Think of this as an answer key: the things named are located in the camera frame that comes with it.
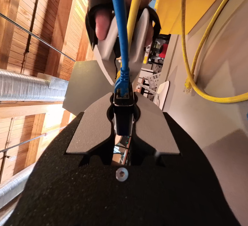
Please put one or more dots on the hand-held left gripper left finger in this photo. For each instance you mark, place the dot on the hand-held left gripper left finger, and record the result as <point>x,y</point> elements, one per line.
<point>91,131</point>

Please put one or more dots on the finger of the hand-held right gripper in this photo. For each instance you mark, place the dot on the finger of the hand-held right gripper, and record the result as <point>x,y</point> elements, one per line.
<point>106,55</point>
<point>140,40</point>

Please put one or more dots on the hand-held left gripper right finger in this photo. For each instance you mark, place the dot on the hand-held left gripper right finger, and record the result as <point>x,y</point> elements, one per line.
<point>155,133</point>

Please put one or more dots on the black ethernet port adapter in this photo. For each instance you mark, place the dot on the black ethernet port adapter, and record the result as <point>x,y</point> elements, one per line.
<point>124,119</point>

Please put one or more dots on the yellow plastic bin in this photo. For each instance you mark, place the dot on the yellow plastic bin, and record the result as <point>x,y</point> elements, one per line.
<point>193,3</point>

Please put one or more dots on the person's right hand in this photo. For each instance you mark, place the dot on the person's right hand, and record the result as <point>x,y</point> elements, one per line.
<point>101,26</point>

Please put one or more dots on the black panel with wooden rim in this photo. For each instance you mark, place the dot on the black panel with wooden rim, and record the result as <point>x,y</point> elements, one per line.
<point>85,86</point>

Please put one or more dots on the white stand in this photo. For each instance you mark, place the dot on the white stand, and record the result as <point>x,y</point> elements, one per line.
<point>162,94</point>

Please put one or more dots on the printed paper leaflet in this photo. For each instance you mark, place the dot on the printed paper leaflet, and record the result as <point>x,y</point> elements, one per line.
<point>154,80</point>

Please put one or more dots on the black ceiling light rail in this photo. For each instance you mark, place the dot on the black ceiling light rail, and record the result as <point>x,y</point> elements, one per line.
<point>32,16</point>

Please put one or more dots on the silver air duct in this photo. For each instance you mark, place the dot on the silver air duct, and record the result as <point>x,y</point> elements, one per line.
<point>29,86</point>
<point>11,187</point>

